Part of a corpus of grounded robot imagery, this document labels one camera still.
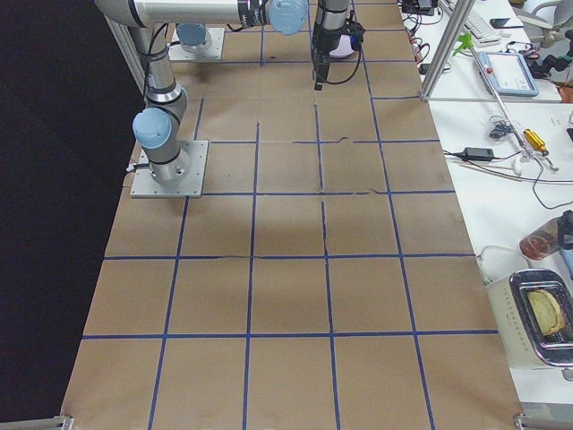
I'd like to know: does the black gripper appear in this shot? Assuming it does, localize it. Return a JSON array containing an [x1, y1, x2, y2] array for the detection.
[[312, 0, 364, 90]]

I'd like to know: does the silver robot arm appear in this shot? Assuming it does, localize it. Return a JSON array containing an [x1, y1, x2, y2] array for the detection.
[[175, 22, 211, 52], [96, 1, 309, 195]]

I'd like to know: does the lilac round plate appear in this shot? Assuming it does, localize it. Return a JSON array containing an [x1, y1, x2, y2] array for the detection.
[[329, 35, 356, 60]]

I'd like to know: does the black power adapter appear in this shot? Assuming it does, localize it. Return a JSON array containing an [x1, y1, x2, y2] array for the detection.
[[461, 147, 495, 162]]

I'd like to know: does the blue teach pendant tablet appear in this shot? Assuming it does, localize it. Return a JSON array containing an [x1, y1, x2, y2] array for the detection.
[[475, 51, 539, 97]]

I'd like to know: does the long reacher grabber tool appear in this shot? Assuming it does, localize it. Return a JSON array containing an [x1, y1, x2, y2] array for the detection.
[[453, 33, 559, 172]]

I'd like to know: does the white toaster with bread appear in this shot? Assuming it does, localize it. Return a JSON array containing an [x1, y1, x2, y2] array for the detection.
[[486, 269, 572, 371]]

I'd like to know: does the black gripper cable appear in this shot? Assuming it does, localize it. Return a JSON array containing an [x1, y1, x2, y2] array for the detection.
[[325, 13, 364, 85]]

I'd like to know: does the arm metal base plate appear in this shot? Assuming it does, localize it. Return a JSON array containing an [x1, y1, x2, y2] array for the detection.
[[130, 141, 210, 199], [169, 26, 225, 63]]

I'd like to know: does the aluminium frame post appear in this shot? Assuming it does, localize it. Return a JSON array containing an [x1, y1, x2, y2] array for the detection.
[[420, 0, 475, 101]]

